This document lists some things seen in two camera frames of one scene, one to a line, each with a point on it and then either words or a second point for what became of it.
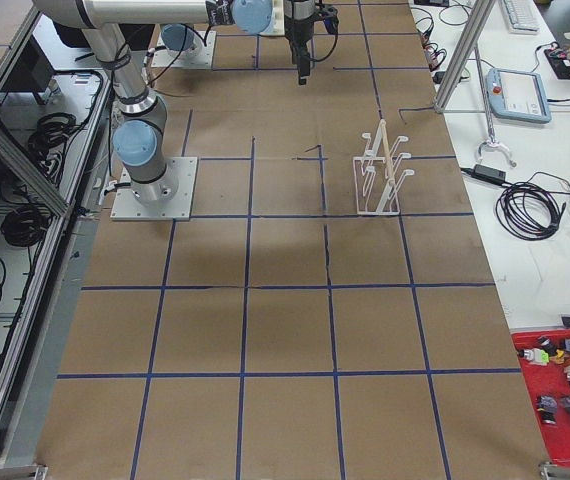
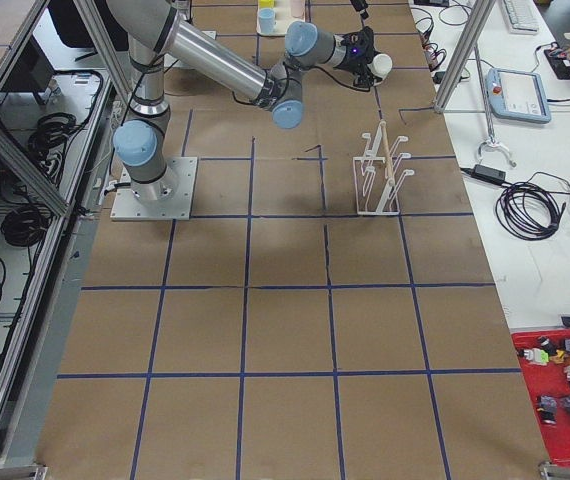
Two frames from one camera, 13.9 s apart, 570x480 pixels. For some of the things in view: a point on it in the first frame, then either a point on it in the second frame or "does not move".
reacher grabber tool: x=493 y=143 does not move
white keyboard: x=522 y=17 does not move
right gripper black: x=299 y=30 -> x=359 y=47
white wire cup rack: x=377 y=180 does not move
